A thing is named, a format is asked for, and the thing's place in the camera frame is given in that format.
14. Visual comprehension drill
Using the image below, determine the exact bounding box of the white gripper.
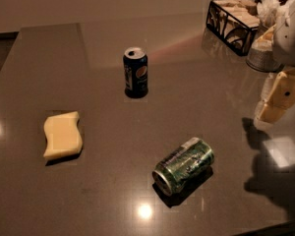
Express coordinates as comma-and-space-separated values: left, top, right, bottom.
255, 10, 295, 122

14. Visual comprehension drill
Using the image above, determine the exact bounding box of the green soda can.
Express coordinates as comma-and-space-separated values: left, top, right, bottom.
152, 137, 214, 197

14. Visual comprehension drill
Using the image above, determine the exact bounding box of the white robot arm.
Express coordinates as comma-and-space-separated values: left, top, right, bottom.
253, 0, 295, 124

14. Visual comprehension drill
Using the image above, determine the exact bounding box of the blue Pepsi can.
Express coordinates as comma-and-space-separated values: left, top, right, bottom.
123, 47, 148, 98

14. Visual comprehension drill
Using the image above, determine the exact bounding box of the silver foil cup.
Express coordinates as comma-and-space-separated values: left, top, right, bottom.
246, 25, 283, 73

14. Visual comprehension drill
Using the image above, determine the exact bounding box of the yellow sponge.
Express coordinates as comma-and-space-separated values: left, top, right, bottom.
43, 111, 83, 160

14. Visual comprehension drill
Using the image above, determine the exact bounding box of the black wire napkin basket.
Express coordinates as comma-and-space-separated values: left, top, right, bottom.
206, 0, 260, 56

